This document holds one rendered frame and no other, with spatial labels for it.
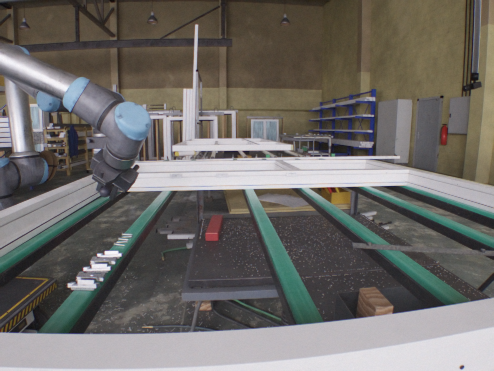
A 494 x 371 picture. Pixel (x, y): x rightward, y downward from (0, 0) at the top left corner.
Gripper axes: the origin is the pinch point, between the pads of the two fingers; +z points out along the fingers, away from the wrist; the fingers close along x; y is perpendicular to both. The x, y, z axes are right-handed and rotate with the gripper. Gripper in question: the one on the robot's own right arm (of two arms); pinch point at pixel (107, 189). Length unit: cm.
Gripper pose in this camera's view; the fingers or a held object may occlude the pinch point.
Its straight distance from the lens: 100.6
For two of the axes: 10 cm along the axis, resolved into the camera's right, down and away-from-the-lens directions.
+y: 2.6, -6.4, 7.2
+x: -8.1, -5.5, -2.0
